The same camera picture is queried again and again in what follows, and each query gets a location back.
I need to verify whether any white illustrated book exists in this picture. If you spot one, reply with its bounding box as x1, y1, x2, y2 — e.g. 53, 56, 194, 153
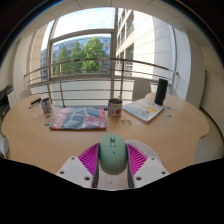
122, 97, 165, 124

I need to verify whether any red and dark magazine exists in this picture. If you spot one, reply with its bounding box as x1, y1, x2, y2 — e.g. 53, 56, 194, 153
49, 106, 108, 131

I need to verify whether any black printer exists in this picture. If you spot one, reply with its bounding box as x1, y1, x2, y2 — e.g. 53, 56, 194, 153
0, 84, 15, 121

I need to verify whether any mint green computer mouse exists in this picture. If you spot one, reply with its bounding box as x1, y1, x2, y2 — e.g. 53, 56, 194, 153
98, 133, 129, 176

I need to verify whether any black cylinder speaker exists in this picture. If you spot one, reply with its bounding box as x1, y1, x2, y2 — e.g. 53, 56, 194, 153
153, 78, 169, 106

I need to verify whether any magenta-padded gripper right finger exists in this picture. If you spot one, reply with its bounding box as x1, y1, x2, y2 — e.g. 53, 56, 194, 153
125, 143, 170, 189

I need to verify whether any printed mug with plant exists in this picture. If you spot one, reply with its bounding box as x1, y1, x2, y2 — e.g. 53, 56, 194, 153
107, 97, 123, 118

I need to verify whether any metal balcony railing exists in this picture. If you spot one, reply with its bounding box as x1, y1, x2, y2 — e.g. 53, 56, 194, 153
23, 57, 179, 108

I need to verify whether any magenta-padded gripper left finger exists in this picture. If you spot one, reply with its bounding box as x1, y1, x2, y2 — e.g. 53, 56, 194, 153
55, 142, 101, 189

